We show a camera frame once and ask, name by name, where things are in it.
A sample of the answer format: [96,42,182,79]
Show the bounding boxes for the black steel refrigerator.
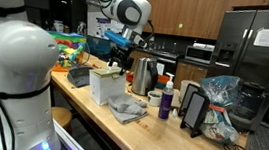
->
[205,0,269,100]

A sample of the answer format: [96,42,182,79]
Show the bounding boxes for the silver microwave oven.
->
[184,44,215,65]

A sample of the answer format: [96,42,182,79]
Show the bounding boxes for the grey plastic dustpan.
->
[65,60,94,91]

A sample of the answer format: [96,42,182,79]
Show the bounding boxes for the brown wooden lower cabinet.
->
[172,60,209,93]

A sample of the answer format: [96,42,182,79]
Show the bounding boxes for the red plate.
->
[124,70,171,91]

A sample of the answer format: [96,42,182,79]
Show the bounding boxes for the white wall poster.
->
[92,16,125,42]

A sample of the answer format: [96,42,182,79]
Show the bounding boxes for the purple pump bottle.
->
[157,72,177,122]

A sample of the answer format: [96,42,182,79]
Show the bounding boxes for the clear blue plastic bag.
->
[192,72,247,145]

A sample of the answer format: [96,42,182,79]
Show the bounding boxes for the round wooden stool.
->
[49,105,75,130]

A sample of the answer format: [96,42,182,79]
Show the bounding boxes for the large white paper cup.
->
[178,79,202,105]

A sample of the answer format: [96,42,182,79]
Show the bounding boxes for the stainless steel electric kettle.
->
[131,55,161,97]

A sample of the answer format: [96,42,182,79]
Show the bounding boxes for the brown wooden upper cabinets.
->
[125,0,269,46]

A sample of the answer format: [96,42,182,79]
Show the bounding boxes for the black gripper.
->
[107,43,136,74]

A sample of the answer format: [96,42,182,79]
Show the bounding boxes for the clear jar of foam blocks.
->
[43,30,88,75]

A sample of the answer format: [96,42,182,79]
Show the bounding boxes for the black blender jar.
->
[227,79,268,135]

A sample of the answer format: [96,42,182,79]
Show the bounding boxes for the small printed cup with seeds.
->
[145,89,163,108]

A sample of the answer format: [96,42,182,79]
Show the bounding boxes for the black flat speaker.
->
[178,89,212,140]
[177,82,202,120]

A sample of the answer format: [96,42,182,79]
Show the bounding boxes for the white box with green lid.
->
[85,63,129,109]

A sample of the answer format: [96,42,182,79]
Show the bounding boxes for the grey knitted cloth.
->
[104,91,150,127]

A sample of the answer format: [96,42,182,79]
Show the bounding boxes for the black kitchen stove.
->
[134,48,180,77]

